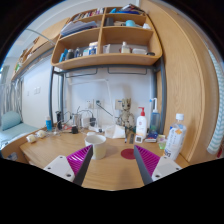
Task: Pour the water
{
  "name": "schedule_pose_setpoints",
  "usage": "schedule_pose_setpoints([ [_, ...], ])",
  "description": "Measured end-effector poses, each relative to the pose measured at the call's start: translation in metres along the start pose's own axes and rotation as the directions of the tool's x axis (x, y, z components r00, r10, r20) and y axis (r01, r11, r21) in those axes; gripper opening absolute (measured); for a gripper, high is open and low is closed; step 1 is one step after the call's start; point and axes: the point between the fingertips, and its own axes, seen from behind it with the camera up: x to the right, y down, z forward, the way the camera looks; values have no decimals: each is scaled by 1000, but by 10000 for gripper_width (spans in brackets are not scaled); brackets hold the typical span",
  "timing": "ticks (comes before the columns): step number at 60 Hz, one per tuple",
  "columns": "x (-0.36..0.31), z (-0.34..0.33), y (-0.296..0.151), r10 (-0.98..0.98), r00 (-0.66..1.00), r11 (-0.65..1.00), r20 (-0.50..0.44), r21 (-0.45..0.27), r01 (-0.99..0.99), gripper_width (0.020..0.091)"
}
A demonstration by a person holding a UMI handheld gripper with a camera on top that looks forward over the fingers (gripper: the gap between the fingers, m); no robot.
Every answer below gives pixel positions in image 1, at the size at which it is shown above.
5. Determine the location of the white tissue pack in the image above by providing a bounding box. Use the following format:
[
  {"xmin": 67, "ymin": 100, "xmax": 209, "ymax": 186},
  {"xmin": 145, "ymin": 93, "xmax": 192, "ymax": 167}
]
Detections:
[{"xmin": 104, "ymin": 124, "xmax": 127, "ymax": 140}]

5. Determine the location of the green packet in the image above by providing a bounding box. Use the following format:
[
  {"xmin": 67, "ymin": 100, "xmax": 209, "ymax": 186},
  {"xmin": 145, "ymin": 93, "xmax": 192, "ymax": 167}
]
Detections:
[{"xmin": 157, "ymin": 134, "xmax": 168, "ymax": 150}]

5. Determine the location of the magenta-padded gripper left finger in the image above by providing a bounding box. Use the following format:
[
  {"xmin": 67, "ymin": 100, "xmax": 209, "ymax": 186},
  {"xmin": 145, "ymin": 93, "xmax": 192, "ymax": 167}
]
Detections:
[{"xmin": 43, "ymin": 144, "xmax": 95, "ymax": 187}]

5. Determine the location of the small blue bottle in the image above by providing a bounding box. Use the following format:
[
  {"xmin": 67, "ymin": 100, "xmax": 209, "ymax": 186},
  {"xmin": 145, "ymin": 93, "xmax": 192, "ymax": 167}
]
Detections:
[{"xmin": 45, "ymin": 115, "xmax": 54, "ymax": 132}]

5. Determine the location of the teal pillow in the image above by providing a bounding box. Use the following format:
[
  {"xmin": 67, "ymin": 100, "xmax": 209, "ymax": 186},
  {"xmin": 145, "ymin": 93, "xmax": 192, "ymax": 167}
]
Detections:
[{"xmin": 0, "ymin": 110, "xmax": 23, "ymax": 132}]

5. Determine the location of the grey metal desk frame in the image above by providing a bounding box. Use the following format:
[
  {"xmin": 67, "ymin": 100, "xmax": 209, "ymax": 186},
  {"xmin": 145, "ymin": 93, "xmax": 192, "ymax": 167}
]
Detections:
[{"xmin": 48, "ymin": 56, "xmax": 168, "ymax": 136}]

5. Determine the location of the small blue box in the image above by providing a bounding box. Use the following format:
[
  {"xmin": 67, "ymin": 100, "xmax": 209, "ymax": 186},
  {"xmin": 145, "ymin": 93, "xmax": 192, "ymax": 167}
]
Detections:
[{"xmin": 144, "ymin": 130, "xmax": 159, "ymax": 144}]

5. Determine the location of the small white round object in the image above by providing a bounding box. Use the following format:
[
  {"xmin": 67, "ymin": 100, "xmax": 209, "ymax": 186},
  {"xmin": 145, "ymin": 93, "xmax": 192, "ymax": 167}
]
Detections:
[
  {"xmin": 25, "ymin": 134, "xmax": 37, "ymax": 144},
  {"xmin": 35, "ymin": 129, "xmax": 47, "ymax": 139}
]

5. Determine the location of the black upright trimmer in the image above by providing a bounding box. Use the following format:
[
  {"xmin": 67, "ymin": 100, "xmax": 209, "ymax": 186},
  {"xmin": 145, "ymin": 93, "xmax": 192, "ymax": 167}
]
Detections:
[{"xmin": 54, "ymin": 110, "xmax": 64, "ymax": 130}]

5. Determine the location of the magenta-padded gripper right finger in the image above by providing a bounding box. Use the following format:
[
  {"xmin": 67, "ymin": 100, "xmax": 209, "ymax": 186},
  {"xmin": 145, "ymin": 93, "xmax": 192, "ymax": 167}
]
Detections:
[{"xmin": 133, "ymin": 144, "xmax": 183, "ymax": 186}]

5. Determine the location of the flat round red coaster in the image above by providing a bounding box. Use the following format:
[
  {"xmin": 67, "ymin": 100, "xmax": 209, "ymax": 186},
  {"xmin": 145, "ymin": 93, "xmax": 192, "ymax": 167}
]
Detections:
[{"xmin": 120, "ymin": 148, "xmax": 136, "ymax": 160}]

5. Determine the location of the clear plastic water bottle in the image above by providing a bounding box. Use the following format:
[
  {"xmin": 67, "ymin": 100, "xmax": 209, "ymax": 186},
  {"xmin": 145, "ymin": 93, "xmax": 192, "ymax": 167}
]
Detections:
[{"xmin": 163, "ymin": 113, "xmax": 188, "ymax": 162}]

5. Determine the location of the wooden shelf unit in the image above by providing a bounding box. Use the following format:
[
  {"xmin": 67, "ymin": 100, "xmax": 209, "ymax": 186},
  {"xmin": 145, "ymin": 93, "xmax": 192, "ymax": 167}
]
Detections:
[{"xmin": 50, "ymin": 3, "xmax": 164, "ymax": 71}]

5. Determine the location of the white ceramic mug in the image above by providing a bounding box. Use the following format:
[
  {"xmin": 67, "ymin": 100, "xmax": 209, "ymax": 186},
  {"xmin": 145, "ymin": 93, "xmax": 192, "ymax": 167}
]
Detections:
[{"xmin": 84, "ymin": 134, "xmax": 108, "ymax": 160}]

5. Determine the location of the white power strip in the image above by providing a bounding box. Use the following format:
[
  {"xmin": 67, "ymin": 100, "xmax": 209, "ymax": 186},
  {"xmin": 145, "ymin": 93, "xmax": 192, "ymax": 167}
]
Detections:
[{"xmin": 88, "ymin": 124, "xmax": 105, "ymax": 134}]

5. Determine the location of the long wooden wall shelf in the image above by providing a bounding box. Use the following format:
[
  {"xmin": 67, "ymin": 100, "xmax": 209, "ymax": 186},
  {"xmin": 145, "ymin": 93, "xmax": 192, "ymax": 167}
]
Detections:
[{"xmin": 11, "ymin": 18, "xmax": 71, "ymax": 83}]

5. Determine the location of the blue squeeze bottle, white nozzle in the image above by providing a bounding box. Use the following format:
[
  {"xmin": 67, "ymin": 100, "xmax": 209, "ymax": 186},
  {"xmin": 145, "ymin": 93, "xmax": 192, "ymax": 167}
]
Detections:
[{"xmin": 148, "ymin": 97, "xmax": 162, "ymax": 133}]

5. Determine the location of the green-white striped towel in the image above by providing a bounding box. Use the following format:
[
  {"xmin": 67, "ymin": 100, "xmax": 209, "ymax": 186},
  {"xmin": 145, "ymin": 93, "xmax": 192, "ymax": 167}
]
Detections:
[{"xmin": 206, "ymin": 49, "xmax": 224, "ymax": 156}]

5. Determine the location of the white red-pump lotion bottle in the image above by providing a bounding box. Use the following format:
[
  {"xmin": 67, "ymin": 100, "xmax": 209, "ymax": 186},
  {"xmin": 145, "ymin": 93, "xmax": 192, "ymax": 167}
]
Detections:
[{"xmin": 135, "ymin": 106, "xmax": 148, "ymax": 139}]

